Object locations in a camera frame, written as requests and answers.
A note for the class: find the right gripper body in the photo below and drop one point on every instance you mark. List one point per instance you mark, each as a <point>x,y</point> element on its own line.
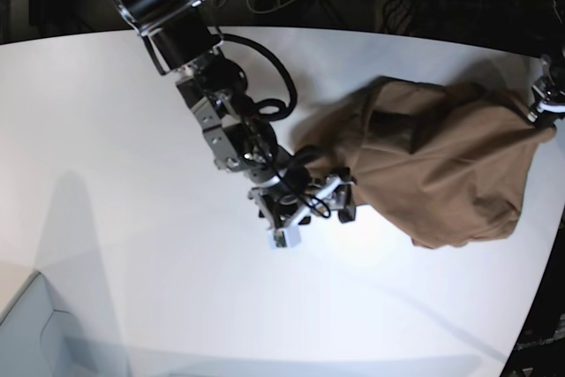
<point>293,198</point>

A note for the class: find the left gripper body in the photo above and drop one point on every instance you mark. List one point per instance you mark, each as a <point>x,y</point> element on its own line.
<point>543,115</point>

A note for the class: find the brown t-shirt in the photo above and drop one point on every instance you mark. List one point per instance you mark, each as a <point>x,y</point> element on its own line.
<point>447,165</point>

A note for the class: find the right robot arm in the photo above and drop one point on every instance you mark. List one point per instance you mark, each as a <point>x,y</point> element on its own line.
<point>238,130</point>

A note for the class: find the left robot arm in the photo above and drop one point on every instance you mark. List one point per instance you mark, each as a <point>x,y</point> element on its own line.
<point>548,89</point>

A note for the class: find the white bin at corner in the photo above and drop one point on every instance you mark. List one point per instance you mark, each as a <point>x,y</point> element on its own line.
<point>33,342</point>

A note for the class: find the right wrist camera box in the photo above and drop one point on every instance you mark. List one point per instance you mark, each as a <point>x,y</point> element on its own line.
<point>285,237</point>

